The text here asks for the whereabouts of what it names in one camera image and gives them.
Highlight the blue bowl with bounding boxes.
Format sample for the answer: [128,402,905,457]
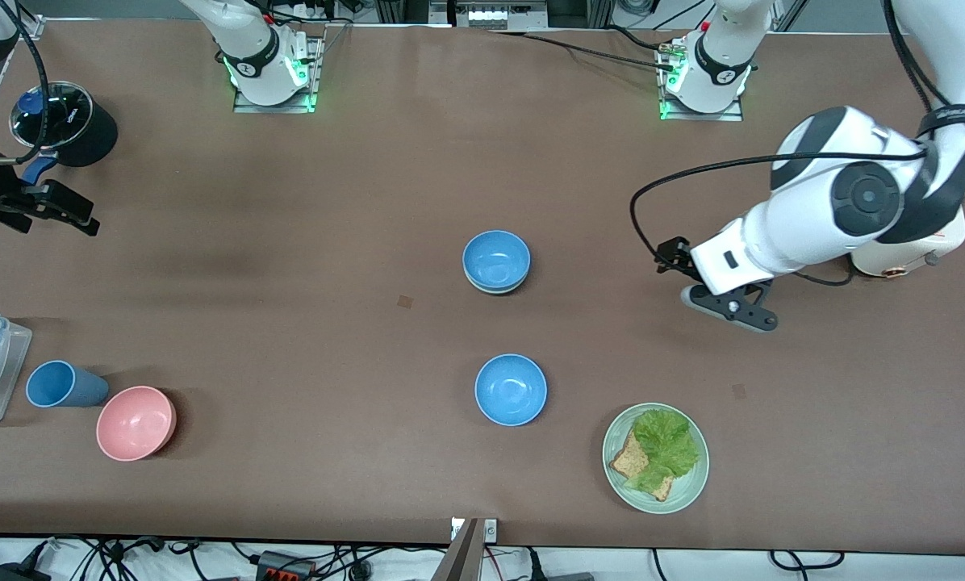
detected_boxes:
[462,230,532,291]
[474,353,548,427]

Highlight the light green bowl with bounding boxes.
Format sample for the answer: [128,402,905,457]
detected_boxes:
[464,273,530,297]

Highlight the pink bowl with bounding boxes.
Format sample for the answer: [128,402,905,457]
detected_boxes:
[96,386,178,462]

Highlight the glass lid blue knob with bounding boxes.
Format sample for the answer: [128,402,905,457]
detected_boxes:
[9,81,94,151]

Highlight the white toaster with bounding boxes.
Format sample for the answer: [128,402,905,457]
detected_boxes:
[850,206,965,280]

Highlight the green lettuce leaf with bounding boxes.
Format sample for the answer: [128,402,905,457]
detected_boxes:
[624,409,701,495]

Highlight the blue cup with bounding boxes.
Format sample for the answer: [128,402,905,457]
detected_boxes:
[26,360,111,409]

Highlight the brown bread slice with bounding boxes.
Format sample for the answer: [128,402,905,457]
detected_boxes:
[609,429,677,503]

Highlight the light green plate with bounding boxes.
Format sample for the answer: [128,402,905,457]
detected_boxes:
[602,402,710,515]

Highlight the white power strip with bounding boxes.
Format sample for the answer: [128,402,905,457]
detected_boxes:
[465,4,529,27]

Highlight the black power strip red switches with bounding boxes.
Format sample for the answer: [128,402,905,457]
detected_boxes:
[255,550,315,581]

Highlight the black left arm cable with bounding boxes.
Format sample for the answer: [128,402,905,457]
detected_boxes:
[629,149,932,269]

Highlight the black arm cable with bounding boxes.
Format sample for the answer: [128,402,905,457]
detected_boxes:
[0,0,51,167]
[629,149,932,269]

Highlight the black pot blue handle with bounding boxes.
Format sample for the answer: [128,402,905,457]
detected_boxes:
[9,81,119,188]

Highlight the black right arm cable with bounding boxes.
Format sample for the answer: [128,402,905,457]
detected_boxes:
[0,0,51,167]

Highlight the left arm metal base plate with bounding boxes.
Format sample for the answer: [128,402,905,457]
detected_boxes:
[658,40,745,123]

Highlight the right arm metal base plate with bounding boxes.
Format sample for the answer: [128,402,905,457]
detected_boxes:
[232,36,324,114]

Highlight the black cable on table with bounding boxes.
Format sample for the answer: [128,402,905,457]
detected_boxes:
[491,29,679,70]

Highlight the black looped floor cable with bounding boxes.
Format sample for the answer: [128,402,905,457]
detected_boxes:
[768,550,846,571]

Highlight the white metal table bracket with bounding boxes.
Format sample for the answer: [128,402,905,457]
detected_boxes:
[450,518,499,542]

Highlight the grey camera stand pole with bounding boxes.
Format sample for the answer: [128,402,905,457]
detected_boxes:
[432,519,483,581]

